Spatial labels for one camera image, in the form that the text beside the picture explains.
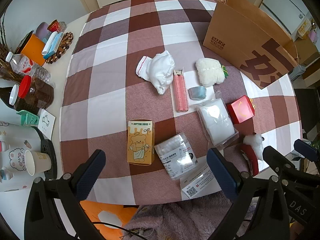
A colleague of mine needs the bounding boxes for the white carton tube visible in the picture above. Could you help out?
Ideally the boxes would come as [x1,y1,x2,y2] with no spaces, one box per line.
[41,32,59,55]

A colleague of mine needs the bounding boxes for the wooden bead trivet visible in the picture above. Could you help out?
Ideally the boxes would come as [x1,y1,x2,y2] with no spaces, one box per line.
[44,31,74,65]

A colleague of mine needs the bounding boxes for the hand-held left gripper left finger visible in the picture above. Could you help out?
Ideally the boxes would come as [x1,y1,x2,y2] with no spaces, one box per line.
[24,149,107,240]

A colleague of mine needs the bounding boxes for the dried twigs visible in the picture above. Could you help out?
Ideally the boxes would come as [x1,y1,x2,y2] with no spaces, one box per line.
[0,17,23,83]

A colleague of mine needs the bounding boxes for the blue pack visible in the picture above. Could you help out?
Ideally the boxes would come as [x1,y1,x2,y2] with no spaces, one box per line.
[44,33,64,60]

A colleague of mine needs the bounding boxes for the purple cup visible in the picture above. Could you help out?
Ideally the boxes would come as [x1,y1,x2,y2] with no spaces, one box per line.
[35,22,52,38]

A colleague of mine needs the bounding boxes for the white fridge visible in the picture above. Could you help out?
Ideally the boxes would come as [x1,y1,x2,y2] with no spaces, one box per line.
[260,0,313,37]

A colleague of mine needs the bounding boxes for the jar with red lid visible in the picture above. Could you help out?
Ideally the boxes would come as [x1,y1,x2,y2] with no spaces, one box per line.
[14,75,55,115]

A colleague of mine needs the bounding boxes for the orange box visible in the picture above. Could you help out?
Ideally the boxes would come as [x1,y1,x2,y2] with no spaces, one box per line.
[15,30,47,67]

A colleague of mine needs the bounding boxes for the white sock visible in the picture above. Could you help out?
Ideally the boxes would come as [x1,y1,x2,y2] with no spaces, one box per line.
[136,50,175,95]

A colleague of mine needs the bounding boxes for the dark bottle with white cap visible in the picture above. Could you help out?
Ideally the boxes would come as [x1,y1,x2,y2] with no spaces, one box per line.
[0,84,20,110]

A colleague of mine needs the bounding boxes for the pink stick pack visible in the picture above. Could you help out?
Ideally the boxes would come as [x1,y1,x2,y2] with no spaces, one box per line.
[173,67,189,113]

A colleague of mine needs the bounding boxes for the teal plastic holder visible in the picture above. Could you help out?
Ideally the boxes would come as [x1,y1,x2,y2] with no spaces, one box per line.
[16,110,40,127]

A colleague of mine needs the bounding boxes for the large cardboard box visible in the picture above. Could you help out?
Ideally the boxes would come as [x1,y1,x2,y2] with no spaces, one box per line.
[202,0,300,90]

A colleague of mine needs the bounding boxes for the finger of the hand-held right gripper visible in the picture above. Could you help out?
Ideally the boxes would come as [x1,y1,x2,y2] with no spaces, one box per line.
[262,145,301,178]
[294,139,320,161]

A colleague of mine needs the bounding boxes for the cream plush pouch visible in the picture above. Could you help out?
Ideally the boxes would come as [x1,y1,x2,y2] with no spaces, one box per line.
[195,58,229,87]

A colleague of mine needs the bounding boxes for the red glossy clip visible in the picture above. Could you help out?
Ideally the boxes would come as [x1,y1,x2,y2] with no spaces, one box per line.
[236,142,260,177]

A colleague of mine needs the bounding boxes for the paper cup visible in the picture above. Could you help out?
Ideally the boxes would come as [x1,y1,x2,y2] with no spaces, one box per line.
[24,150,52,176]

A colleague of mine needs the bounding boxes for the white card with drawing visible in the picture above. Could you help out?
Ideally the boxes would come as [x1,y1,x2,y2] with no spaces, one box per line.
[37,109,57,140]

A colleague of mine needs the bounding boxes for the white cartoon printed box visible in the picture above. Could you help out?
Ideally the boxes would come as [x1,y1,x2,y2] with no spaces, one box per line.
[0,121,45,193]

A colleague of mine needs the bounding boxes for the orange cushion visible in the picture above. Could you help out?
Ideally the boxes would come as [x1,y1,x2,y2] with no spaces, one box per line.
[80,200,139,240]

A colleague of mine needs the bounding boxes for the clear plastic bottle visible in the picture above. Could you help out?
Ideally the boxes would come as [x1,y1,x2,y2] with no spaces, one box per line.
[30,64,52,83]

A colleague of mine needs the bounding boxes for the water bottle with pink label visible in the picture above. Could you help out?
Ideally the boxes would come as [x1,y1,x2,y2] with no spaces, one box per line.
[5,52,34,75]

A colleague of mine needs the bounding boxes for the clear cotton swab box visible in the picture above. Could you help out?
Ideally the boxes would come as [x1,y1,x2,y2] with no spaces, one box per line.
[154,132,198,180]

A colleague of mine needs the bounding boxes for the yellow bear print box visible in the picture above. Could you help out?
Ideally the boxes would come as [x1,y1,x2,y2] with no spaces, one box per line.
[127,120,156,165]

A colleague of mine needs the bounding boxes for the red can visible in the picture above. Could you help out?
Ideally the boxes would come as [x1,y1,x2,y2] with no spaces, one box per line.
[47,20,66,32]

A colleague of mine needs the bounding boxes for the brown checkered tablecloth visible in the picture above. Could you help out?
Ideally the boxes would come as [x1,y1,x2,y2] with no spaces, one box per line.
[59,0,303,205]

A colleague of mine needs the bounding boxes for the black appliance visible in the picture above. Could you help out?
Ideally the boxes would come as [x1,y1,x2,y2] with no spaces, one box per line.
[30,126,58,180]

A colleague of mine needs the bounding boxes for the bag of cotton pads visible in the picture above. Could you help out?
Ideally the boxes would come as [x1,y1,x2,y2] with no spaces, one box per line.
[196,91,239,148]

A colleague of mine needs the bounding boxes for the small red box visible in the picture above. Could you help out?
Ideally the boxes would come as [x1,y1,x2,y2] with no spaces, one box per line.
[226,95,257,125]

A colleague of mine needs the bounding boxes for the white fluffy plush toy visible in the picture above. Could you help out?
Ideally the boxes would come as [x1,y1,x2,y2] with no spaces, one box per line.
[243,133,265,161]

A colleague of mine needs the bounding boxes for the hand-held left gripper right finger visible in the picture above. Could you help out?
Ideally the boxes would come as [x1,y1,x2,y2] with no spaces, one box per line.
[206,147,291,240]

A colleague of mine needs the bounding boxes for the light blue triangular sponge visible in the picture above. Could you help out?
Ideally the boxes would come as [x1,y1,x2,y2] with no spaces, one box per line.
[188,86,207,100]

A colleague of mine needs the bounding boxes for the white printed card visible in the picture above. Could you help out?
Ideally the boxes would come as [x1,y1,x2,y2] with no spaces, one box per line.
[180,162,225,200]

